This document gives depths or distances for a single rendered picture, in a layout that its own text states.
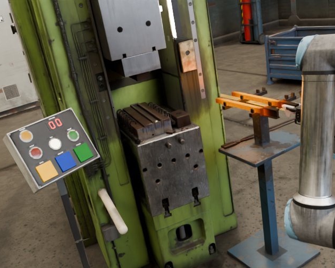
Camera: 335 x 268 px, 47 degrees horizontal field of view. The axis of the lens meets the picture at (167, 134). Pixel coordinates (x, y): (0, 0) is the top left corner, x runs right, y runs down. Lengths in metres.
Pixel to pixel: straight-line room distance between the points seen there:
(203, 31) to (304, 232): 1.30
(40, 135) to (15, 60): 5.39
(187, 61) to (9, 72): 5.22
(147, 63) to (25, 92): 5.37
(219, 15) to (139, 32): 8.04
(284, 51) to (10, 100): 4.56
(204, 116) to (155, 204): 0.62
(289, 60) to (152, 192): 3.94
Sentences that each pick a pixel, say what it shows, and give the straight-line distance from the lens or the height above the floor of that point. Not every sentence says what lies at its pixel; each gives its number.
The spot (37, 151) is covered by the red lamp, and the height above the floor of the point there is 1.09.
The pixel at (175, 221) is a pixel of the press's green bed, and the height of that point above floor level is 0.38.
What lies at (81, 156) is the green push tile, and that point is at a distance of 1.86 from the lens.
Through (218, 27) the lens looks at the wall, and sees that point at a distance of 9.99.
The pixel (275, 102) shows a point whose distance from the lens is 2.03.
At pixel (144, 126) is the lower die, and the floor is 0.99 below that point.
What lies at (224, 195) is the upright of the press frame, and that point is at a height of 0.29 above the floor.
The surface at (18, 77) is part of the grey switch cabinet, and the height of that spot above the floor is 0.59.
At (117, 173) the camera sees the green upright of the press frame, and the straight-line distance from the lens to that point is 2.30.
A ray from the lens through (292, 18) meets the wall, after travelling 11.12.
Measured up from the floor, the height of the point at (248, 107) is 1.03.
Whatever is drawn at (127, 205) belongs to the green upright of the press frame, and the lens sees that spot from 2.40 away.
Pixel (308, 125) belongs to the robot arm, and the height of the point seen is 1.15.
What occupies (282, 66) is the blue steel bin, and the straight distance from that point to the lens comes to 5.85.
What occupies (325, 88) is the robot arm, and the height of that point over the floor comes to 1.27.
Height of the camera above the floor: 1.69
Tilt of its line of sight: 21 degrees down
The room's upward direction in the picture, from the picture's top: 11 degrees counter-clockwise
